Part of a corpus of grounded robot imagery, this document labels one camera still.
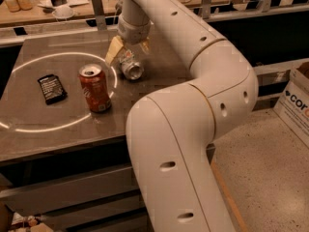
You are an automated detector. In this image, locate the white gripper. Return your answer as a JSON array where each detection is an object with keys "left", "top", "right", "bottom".
[{"left": 105, "top": 15, "right": 151, "bottom": 66}]

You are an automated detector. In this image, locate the silver 7up can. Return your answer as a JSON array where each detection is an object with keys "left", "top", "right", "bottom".
[{"left": 119, "top": 49, "right": 144, "bottom": 80}]

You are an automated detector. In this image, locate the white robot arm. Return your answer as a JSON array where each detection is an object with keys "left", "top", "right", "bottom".
[{"left": 118, "top": 0, "right": 258, "bottom": 232}]

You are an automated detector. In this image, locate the red soda can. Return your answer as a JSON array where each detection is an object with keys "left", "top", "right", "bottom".
[{"left": 79, "top": 64, "right": 111, "bottom": 113}]

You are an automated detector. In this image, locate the white cup on saucer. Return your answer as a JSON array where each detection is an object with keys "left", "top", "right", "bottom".
[{"left": 52, "top": 5, "right": 74, "bottom": 19}]

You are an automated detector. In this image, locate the black snack packet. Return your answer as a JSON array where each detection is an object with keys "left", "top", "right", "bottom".
[{"left": 38, "top": 74, "right": 68, "bottom": 105}]

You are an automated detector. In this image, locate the grey drawer cabinet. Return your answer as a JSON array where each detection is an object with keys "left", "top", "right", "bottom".
[{"left": 0, "top": 30, "right": 190, "bottom": 232}]

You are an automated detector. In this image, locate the white cardboard box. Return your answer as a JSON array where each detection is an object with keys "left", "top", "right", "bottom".
[{"left": 274, "top": 62, "right": 309, "bottom": 147}]

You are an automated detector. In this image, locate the metal railing frame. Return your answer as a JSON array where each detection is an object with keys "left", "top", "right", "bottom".
[{"left": 0, "top": 0, "right": 309, "bottom": 48}]

